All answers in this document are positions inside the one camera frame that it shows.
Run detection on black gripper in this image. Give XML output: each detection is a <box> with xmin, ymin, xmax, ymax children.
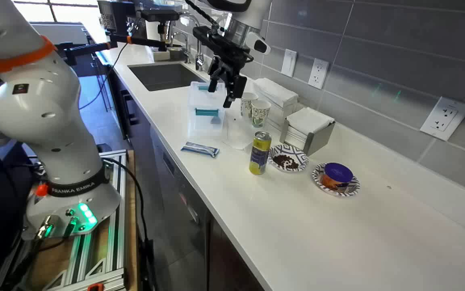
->
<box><xmin>207</xmin><ymin>39</ymin><xmax>254</xmax><ymax>109</ymax></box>

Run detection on clear plastic storage box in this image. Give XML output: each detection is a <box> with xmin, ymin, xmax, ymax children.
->
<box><xmin>188</xmin><ymin>80</ymin><xmax>230</xmax><ymax>138</ymax></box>

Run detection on patterned paper cup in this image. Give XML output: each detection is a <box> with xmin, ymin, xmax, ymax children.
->
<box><xmin>239</xmin><ymin>91</ymin><xmax>260</xmax><ymax>122</ymax></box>
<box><xmin>249</xmin><ymin>97</ymin><xmax>273</xmax><ymax>131</ymax></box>

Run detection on white paper towel stack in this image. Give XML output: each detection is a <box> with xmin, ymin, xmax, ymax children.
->
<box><xmin>251</xmin><ymin>76</ymin><xmax>306</xmax><ymax>131</ymax></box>

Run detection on clear plastic lid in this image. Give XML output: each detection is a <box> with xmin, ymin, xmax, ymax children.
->
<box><xmin>223</xmin><ymin>114</ymin><xmax>257</xmax><ymax>152</ymax></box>

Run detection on steel sink basin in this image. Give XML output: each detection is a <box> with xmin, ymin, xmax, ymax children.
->
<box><xmin>126</xmin><ymin>60</ymin><xmax>209</xmax><ymax>94</ymax></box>

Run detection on blue snack bar wrapper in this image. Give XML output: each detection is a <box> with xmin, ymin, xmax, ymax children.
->
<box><xmin>180</xmin><ymin>141</ymin><xmax>223</xmax><ymax>160</ymax></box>

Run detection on yellow blue drink can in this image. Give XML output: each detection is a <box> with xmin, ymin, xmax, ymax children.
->
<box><xmin>247</xmin><ymin>130</ymin><xmax>275</xmax><ymax>178</ymax></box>

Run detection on metal napkin dispenser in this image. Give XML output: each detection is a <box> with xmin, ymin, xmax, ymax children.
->
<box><xmin>278</xmin><ymin>105</ymin><xmax>338</xmax><ymax>157</ymax></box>

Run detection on blue patterned paper plate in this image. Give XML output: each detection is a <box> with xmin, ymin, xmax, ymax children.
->
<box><xmin>268</xmin><ymin>143</ymin><xmax>312</xmax><ymax>175</ymax></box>

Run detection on dark cabinet front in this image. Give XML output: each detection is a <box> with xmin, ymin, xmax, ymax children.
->
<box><xmin>107</xmin><ymin>70</ymin><xmax>270</xmax><ymax>291</ymax></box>

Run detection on black rod orange clamps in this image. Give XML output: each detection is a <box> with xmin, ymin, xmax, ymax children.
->
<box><xmin>55</xmin><ymin>34</ymin><xmax>172</xmax><ymax>62</ymax></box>

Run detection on orange container purple lid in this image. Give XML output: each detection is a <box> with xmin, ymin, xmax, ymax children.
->
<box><xmin>320</xmin><ymin>160</ymin><xmax>356</xmax><ymax>193</ymax></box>

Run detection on purple bowl on patterned plate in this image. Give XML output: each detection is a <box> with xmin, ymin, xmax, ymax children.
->
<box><xmin>310</xmin><ymin>162</ymin><xmax>362</xmax><ymax>199</ymax></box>

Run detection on wooden board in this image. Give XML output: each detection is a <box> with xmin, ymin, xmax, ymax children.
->
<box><xmin>123</xmin><ymin>149</ymin><xmax>141</xmax><ymax>291</ymax></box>

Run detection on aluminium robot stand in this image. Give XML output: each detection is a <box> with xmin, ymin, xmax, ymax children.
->
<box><xmin>0</xmin><ymin>149</ymin><xmax>131</xmax><ymax>291</ymax></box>

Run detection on white wall switch plate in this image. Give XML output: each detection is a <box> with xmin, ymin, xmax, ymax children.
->
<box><xmin>280</xmin><ymin>47</ymin><xmax>301</xmax><ymax>80</ymax></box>

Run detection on black floor cable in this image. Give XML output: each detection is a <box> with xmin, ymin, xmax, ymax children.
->
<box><xmin>102</xmin><ymin>156</ymin><xmax>157</xmax><ymax>291</ymax></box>

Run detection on white double wall outlet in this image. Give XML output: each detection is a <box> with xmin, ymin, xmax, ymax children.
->
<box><xmin>419</xmin><ymin>94</ymin><xmax>465</xmax><ymax>144</ymax></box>

